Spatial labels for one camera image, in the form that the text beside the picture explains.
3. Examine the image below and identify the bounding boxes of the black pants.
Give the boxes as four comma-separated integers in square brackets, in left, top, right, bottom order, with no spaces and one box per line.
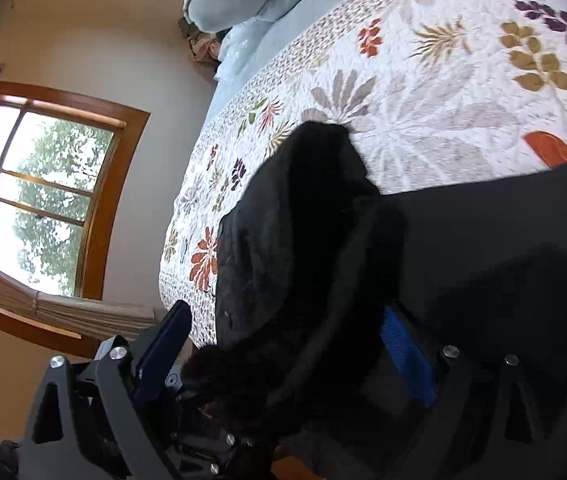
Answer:
[184,122,567,479]

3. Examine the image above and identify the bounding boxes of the floral quilted bedspread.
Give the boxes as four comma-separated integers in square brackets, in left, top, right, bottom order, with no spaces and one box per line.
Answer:
[158,0,567,346]

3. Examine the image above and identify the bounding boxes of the pile of clothes in corner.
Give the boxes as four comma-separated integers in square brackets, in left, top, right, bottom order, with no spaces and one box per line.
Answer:
[178,18,221,65]

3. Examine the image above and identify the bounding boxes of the beige window blind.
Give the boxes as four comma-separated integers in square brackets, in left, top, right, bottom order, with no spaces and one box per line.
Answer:
[0,271,157,340]

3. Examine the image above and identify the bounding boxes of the wooden framed window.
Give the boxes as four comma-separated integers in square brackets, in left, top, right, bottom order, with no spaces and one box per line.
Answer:
[0,66,150,299]

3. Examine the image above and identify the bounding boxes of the light blue bed sheet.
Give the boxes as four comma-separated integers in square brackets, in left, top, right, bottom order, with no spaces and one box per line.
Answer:
[203,0,405,126]

